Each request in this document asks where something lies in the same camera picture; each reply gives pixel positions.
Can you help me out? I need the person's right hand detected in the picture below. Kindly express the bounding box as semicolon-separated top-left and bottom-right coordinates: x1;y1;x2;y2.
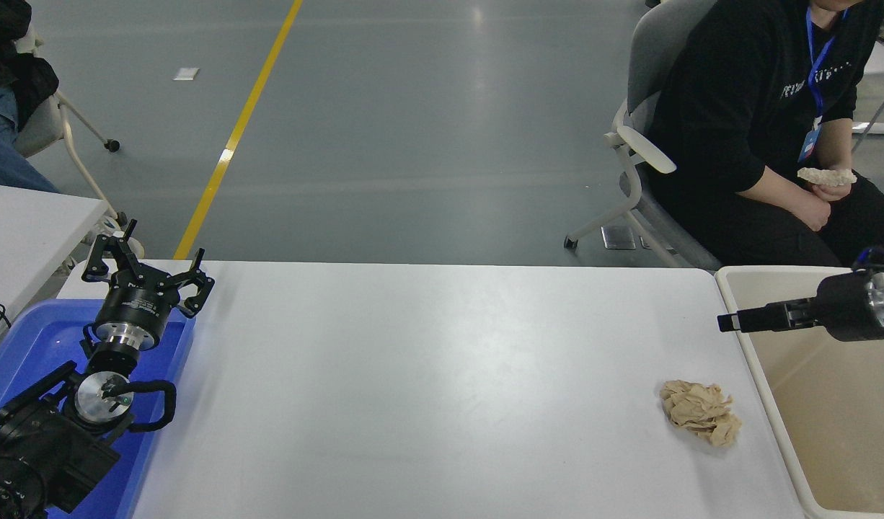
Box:
787;193;834;232

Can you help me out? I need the blue lanyard with badge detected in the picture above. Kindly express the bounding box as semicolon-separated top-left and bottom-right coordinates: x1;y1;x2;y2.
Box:
797;6;850;165

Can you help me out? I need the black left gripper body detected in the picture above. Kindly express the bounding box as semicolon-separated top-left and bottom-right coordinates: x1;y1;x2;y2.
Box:
94;278;174;334

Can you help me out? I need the tan paper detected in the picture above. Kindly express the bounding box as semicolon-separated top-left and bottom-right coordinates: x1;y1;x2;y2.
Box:
660;380;743;447

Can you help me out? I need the person's left hand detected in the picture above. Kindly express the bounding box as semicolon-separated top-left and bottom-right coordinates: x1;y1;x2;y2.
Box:
808;179;857;203

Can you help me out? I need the large pale plastic bin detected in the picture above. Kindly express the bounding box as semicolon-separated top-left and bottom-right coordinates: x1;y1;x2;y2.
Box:
715;265;884;519

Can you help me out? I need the blue plastic tray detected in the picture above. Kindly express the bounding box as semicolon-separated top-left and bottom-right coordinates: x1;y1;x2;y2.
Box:
0;299;198;519

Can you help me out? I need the white side table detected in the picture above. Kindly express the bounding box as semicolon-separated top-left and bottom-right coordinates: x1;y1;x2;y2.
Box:
0;180;110;340

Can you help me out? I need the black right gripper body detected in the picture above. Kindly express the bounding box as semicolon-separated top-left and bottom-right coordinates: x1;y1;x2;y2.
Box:
819;270;883;343

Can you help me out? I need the white chair with casters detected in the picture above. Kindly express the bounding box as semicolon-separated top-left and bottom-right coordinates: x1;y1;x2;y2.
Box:
13;24;146;260

